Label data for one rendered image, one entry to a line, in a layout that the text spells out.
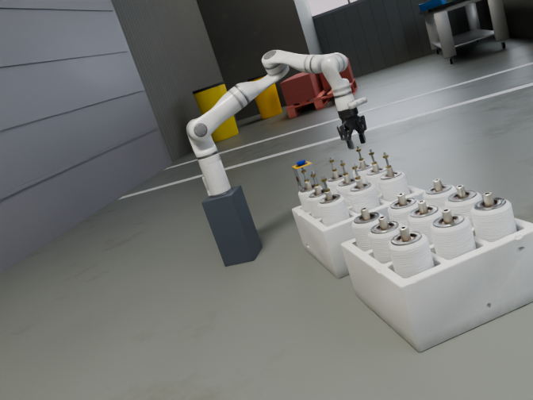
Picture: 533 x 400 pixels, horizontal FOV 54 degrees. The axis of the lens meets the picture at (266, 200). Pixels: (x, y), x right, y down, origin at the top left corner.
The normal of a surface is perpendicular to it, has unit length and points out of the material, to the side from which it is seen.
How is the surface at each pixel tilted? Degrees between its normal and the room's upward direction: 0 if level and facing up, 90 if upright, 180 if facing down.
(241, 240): 90
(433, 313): 90
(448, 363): 0
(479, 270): 90
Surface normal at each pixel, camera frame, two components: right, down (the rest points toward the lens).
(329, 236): 0.22, 0.18
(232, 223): -0.23, 0.32
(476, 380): -0.31, -0.92
